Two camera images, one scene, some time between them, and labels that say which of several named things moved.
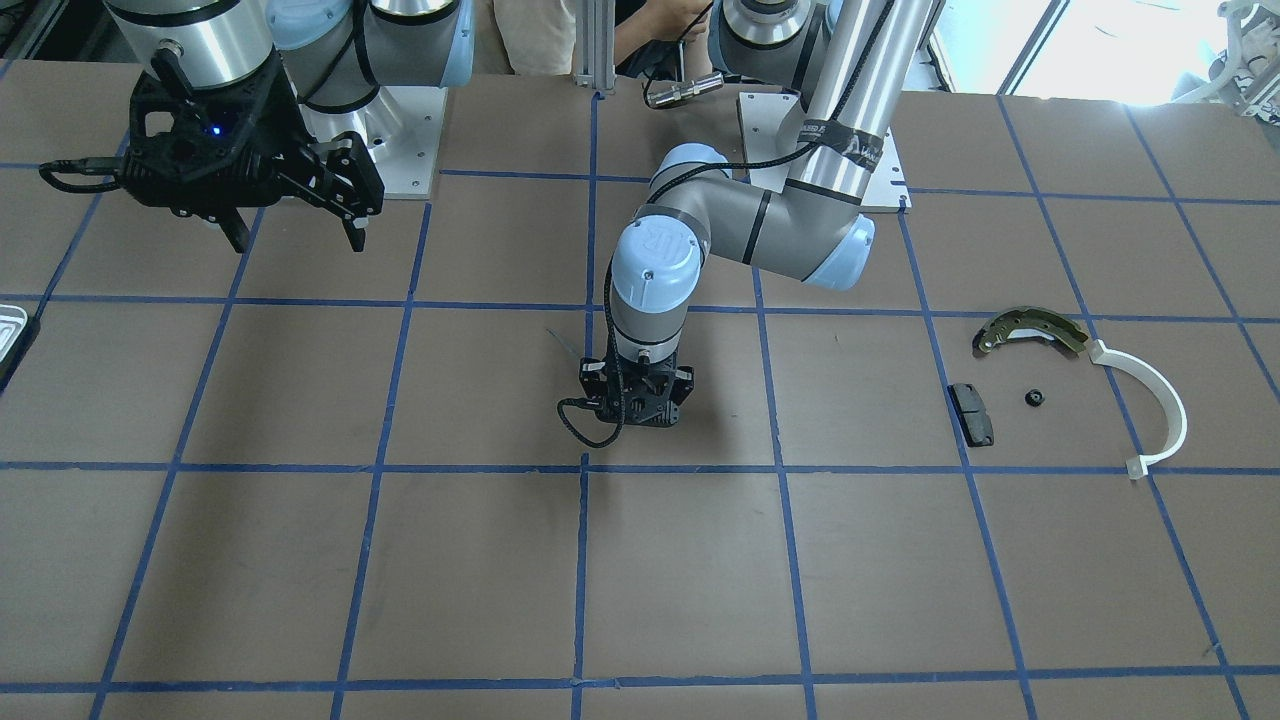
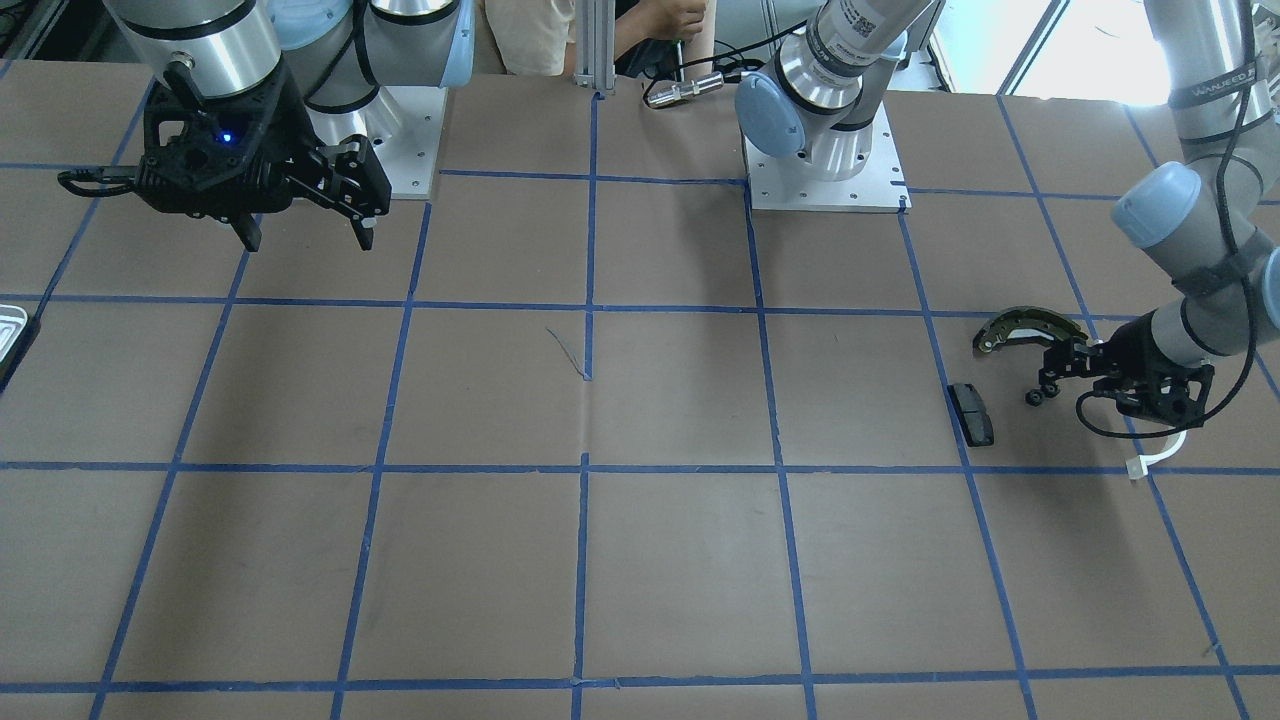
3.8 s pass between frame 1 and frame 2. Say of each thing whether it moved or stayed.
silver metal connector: stayed
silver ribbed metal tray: stayed
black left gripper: moved
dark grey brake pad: stayed
